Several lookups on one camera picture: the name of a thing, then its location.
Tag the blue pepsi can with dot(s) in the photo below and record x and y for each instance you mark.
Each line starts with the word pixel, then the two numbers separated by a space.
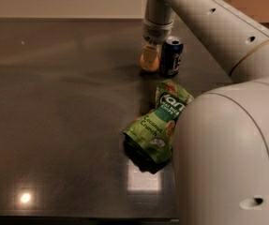
pixel 171 56

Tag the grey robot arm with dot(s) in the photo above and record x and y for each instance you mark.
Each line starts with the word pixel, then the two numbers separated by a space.
pixel 221 141

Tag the green rice chips bag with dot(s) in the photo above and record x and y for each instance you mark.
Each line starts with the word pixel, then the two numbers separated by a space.
pixel 152 133

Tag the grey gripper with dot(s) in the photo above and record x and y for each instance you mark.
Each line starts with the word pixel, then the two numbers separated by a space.
pixel 156 32

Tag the orange fruit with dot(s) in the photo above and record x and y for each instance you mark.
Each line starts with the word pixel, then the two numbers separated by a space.
pixel 149 66

